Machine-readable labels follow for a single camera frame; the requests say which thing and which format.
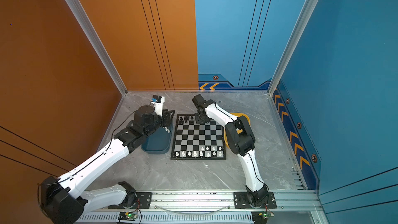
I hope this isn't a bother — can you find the right green circuit board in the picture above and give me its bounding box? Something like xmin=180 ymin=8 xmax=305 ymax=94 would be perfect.
xmin=259 ymin=212 xmax=271 ymax=219

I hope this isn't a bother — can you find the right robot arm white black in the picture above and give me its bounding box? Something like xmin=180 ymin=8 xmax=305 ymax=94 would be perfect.
xmin=192 ymin=94 xmax=269 ymax=208

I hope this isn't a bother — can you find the left green circuit board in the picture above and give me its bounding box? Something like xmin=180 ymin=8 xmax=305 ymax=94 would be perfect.
xmin=118 ymin=212 xmax=139 ymax=223

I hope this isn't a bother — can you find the yellow plastic tray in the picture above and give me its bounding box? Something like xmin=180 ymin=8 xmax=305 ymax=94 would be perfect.
xmin=223 ymin=112 xmax=251 ymax=149

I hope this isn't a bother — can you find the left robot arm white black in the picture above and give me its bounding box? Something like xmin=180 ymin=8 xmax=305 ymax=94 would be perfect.
xmin=37 ymin=103 xmax=175 ymax=224

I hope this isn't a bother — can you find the black and white chessboard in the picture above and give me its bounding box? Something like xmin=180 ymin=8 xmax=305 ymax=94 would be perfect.
xmin=171 ymin=114 xmax=227 ymax=160

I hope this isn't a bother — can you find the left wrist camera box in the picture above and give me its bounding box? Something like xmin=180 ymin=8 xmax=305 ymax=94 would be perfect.
xmin=150 ymin=95 xmax=165 ymax=116

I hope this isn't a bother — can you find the teal plastic tray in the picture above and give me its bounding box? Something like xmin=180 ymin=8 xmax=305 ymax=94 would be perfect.
xmin=141 ymin=124 xmax=173 ymax=155

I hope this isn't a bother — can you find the green circuit board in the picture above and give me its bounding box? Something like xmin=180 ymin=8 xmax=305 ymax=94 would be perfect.
xmin=259 ymin=212 xmax=271 ymax=219
xmin=118 ymin=212 xmax=139 ymax=223

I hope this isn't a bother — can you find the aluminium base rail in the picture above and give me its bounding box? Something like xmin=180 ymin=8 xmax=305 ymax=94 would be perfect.
xmin=63 ymin=189 xmax=324 ymax=212

